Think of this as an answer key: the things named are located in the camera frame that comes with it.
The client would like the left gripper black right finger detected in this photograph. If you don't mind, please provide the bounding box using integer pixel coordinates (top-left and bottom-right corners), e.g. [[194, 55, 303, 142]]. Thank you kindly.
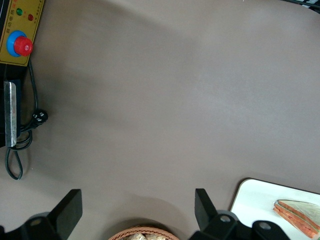
[[194, 188, 219, 233]]

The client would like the thin black cable with plug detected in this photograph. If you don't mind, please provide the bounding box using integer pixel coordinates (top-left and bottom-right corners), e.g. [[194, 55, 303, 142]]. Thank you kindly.
[[4, 59, 50, 181]]

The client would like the orange filling sandwich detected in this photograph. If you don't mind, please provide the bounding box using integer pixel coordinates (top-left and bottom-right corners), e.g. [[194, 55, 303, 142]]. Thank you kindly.
[[272, 199, 320, 239]]

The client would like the yellow emergency stop control box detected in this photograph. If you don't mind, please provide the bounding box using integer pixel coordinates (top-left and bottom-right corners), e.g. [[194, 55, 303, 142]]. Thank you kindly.
[[0, 0, 46, 67]]

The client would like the beige plastic tray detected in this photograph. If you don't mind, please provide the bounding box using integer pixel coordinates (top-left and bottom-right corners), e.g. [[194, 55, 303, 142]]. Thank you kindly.
[[229, 177, 320, 240]]

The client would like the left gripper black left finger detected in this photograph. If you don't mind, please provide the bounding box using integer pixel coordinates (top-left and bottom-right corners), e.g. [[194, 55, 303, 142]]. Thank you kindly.
[[49, 188, 84, 236]]

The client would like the round brown wicker basket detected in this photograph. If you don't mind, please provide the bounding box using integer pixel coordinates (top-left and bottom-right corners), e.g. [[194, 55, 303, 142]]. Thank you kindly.
[[108, 225, 180, 240]]

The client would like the black device with metal bar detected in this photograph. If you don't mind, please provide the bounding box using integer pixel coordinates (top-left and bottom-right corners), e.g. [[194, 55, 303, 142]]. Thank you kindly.
[[0, 64, 26, 149]]

